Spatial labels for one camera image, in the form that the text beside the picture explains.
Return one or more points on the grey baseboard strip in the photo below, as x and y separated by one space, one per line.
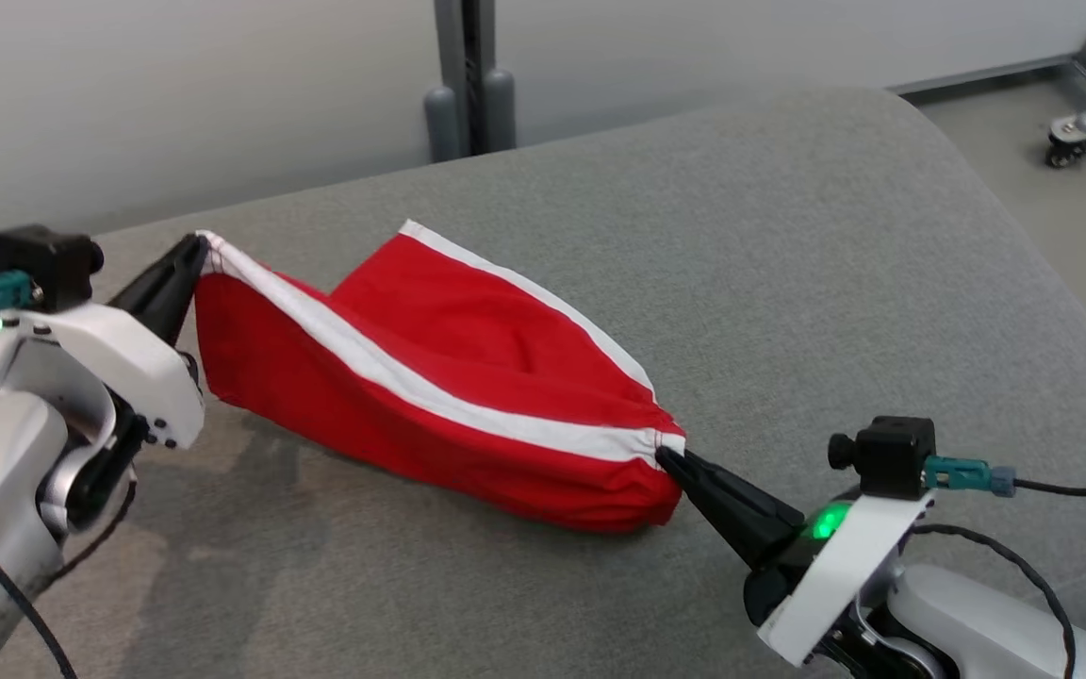
977 77

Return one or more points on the grey metal partition post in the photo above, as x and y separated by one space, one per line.
468 57

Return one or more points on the red shorts with white band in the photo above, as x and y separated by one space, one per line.
411 415

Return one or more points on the black caster wheel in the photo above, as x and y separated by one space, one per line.
1068 153

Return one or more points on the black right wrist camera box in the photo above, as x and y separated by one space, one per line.
892 457

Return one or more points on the teal right camera connector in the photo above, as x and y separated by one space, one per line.
962 474

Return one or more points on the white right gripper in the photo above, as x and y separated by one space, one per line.
835 575

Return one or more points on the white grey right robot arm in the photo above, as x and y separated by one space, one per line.
977 613

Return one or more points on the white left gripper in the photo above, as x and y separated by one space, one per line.
128 363

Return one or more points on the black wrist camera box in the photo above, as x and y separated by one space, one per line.
892 457
43 264

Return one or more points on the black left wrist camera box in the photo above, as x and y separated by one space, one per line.
43 264

